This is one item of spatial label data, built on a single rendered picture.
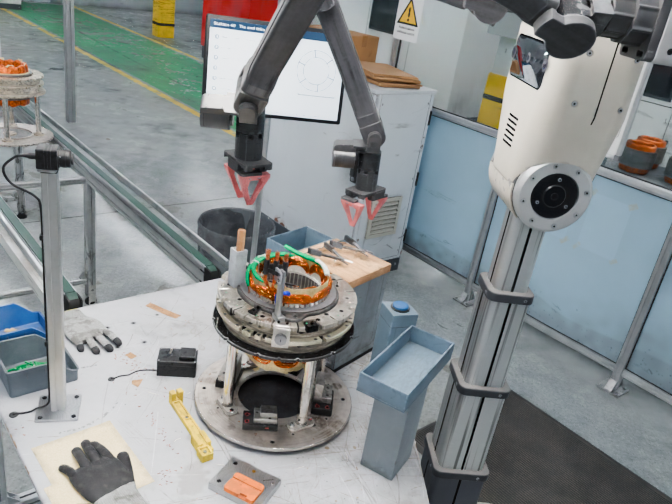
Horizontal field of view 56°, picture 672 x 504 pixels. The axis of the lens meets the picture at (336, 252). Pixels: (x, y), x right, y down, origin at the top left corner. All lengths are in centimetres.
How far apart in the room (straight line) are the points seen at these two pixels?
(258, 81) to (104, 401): 85
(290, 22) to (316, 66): 134
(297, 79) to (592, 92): 136
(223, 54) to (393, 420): 147
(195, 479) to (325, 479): 27
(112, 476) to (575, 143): 112
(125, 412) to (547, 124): 111
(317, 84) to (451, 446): 138
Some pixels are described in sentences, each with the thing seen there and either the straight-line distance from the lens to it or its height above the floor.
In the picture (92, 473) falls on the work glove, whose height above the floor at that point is 80.
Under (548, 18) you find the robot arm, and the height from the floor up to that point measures 176.
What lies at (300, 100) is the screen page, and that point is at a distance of 241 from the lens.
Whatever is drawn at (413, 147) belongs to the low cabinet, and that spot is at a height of 85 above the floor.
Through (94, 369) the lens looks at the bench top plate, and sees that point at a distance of 172.
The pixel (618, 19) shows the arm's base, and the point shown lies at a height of 177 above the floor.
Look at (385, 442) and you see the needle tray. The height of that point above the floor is 87.
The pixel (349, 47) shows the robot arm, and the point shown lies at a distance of 155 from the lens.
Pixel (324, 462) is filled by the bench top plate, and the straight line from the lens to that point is 149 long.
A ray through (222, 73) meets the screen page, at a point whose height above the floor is 137.
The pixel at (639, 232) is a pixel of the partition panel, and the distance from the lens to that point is 341.
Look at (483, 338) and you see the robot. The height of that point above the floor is 105.
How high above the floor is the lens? 179
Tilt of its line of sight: 24 degrees down
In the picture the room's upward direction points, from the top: 9 degrees clockwise
